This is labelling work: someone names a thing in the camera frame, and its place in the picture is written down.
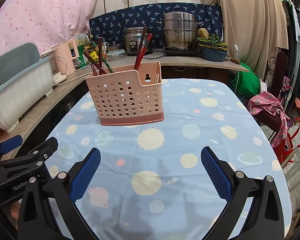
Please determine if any dark brown chopstick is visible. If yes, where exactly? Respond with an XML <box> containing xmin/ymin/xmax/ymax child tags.
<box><xmin>83</xmin><ymin>50</ymin><xmax>107</xmax><ymax>75</ymax></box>

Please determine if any blue vegetable basin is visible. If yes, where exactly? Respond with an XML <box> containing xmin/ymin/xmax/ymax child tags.
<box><xmin>198</xmin><ymin>45</ymin><xmax>228</xmax><ymax>62</ymax></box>

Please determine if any white dish rack bin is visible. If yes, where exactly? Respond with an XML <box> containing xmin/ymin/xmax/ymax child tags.
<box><xmin>0</xmin><ymin>56</ymin><xmax>53</xmax><ymax>133</ymax></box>

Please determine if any pink dotted curtain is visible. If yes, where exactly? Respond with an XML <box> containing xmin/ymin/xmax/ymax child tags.
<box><xmin>0</xmin><ymin>0</ymin><xmax>97</xmax><ymax>55</ymax></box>

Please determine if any dark red chopstick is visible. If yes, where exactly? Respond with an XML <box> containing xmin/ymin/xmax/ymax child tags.
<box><xmin>134</xmin><ymin>26</ymin><xmax>147</xmax><ymax>69</ymax></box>

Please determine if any beige hanging curtain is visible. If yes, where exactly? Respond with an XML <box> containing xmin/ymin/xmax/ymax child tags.
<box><xmin>201</xmin><ymin>0</ymin><xmax>288</xmax><ymax>76</ymax></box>

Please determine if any steel rice cooker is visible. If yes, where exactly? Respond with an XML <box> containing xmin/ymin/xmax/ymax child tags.
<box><xmin>124</xmin><ymin>27</ymin><xmax>143</xmax><ymax>56</ymax></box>

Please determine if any grey-blue dish rack lid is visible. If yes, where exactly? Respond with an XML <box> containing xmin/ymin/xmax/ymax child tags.
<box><xmin>0</xmin><ymin>43</ymin><xmax>41</xmax><ymax>92</ymax></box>

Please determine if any pink perforated utensil basket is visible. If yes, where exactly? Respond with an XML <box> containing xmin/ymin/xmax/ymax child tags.
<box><xmin>85</xmin><ymin>61</ymin><xmax>164</xmax><ymax>126</ymax></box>

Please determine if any red chopstick in basket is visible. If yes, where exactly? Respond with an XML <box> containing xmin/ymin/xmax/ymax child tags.
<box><xmin>136</xmin><ymin>34</ymin><xmax>153</xmax><ymax>70</ymax></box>

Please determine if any pink electric kettle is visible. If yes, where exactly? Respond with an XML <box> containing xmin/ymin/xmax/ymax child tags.
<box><xmin>52</xmin><ymin>38</ymin><xmax>79</xmax><ymax>76</ymax></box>

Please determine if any grey wooden counter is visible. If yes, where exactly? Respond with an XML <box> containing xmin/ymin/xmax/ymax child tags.
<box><xmin>0</xmin><ymin>49</ymin><xmax>247</xmax><ymax>151</ymax></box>

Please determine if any stacked steel steamer pot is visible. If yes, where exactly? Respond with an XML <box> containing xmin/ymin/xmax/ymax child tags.
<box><xmin>163</xmin><ymin>11</ymin><xmax>202</xmax><ymax>51</ymax></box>

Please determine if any clear food container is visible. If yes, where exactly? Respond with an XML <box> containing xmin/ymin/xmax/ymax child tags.
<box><xmin>107</xmin><ymin>49</ymin><xmax>125</xmax><ymax>61</ymax></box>

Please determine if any navy floral backsplash cloth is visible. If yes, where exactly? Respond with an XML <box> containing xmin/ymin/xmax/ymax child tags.
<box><xmin>89</xmin><ymin>2</ymin><xmax>223</xmax><ymax>49</ymax></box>

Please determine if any blue planet-print tablecloth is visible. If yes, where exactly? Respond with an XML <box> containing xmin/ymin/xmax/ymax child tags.
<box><xmin>46</xmin><ymin>79</ymin><xmax>292</xmax><ymax>239</ymax></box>

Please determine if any green plastic bag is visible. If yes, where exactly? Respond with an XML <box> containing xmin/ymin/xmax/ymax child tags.
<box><xmin>230</xmin><ymin>62</ymin><xmax>261</xmax><ymax>100</ymax></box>

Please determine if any pink floral cloth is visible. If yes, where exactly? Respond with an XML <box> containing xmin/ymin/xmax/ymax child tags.
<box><xmin>247</xmin><ymin>92</ymin><xmax>289</xmax><ymax>148</ymax></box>

